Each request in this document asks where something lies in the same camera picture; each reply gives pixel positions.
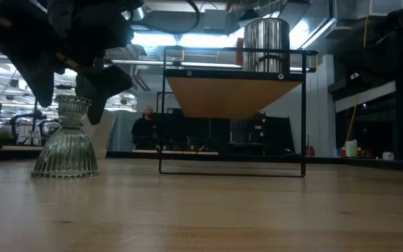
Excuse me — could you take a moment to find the grey fabric cover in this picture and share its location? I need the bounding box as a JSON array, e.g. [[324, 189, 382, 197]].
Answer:
[[106, 110, 143, 153]]

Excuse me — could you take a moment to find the white hexagonal plant pot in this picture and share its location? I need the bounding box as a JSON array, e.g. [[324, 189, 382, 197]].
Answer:
[[81, 108, 118, 160]]

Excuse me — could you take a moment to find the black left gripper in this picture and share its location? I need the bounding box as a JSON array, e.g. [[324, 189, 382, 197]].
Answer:
[[0, 0, 143, 126]]

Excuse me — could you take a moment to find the wooden shelf riser black frame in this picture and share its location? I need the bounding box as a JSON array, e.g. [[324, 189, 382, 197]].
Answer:
[[158, 45, 318, 179]]

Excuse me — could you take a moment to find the white plastic jug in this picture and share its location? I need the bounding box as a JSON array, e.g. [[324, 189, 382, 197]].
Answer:
[[344, 139, 359, 158]]

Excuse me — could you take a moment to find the ribbed glass candle stick holder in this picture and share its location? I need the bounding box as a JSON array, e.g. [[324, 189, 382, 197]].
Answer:
[[30, 94, 101, 180]]

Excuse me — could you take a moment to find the silver candle tin orange tag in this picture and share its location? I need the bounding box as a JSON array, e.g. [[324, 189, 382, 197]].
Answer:
[[236, 17, 291, 74]]

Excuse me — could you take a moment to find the long ceiling light tube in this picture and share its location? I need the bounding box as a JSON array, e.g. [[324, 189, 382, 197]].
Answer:
[[105, 58, 311, 72]]

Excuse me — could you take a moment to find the small green plant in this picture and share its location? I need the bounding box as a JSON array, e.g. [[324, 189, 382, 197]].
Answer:
[[0, 129, 15, 145]]

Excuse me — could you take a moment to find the person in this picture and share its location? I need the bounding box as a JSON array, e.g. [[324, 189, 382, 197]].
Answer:
[[131, 106, 159, 151]]

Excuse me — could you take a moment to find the yellow cable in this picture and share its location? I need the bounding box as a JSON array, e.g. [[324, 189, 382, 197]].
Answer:
[[345, 0, 372, 143]]

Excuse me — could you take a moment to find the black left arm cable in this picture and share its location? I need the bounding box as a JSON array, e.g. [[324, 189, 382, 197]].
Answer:
[[131, 0, 202, 35]]

